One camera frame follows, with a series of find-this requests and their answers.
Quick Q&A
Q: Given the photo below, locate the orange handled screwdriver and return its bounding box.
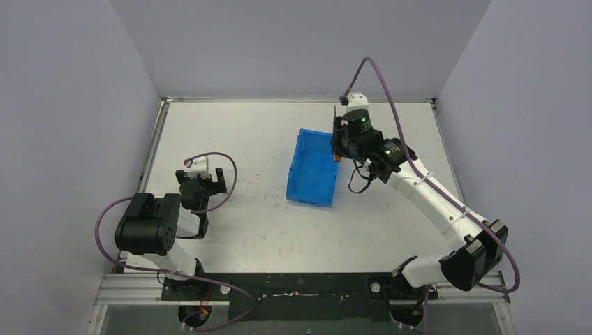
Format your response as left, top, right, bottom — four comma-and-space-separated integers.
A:
331, 106, 341, 162

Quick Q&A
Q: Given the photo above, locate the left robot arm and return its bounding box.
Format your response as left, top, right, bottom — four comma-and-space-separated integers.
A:
114, 167, 228, 297

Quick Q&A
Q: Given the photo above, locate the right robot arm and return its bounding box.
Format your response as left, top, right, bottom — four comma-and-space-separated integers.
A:
331, 108, 508, 292

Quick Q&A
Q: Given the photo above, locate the blue plastic bin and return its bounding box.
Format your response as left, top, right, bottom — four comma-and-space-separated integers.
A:
286, 128, 339, 207

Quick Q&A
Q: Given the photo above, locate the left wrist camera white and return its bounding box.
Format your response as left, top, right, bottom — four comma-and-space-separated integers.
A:
184, 156, 209, 176

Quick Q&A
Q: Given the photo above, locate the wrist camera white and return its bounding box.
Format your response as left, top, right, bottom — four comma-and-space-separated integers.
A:
184, 156, 209, 176
339, 92, 369, 112

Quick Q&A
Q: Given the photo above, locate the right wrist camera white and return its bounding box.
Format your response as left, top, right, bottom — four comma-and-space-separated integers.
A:
339, 92, 369, 112

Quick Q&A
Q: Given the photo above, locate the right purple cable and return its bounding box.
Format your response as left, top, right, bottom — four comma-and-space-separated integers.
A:
341, 56, 521, 295

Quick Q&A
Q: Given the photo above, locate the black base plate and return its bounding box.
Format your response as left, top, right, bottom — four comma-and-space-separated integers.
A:
161, 272, 438, 325

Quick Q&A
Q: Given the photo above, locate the aluminium frame rail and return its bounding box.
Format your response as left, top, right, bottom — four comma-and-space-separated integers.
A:
87, 272, 515, 334

